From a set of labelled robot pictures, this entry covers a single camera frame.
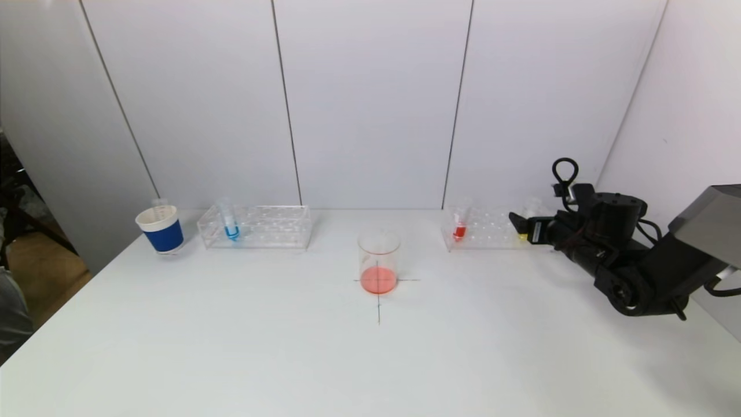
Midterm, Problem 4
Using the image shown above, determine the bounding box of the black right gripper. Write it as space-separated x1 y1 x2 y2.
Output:
508 211 569 248

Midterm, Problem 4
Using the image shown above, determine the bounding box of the test tube with yellow liquid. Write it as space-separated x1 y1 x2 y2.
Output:
518 197 544 242

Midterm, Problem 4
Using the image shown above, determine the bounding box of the test tube with red liquid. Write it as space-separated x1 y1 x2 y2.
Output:
452 197 472 242

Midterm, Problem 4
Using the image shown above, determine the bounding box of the clear acrylic test tube rack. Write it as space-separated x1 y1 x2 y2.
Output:
198 205 313 251
441 204 557 253

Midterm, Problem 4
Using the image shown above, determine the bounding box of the blue white paper cup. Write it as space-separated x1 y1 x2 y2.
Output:
135 206 186 255

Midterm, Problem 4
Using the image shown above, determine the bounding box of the black looped cable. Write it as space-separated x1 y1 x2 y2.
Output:
551 157 580 204

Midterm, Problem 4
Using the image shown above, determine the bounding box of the test tube with blue liquid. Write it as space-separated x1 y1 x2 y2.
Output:
219 197 241 243

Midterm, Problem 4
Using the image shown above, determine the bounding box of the black metal stand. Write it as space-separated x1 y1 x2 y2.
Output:
0 130 79 258

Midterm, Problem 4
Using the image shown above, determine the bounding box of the person in grey clothing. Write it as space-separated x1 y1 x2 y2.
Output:
0 268 34 349

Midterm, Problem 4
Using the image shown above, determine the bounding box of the clear glass beaker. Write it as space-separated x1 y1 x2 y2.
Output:
357 231 401 296

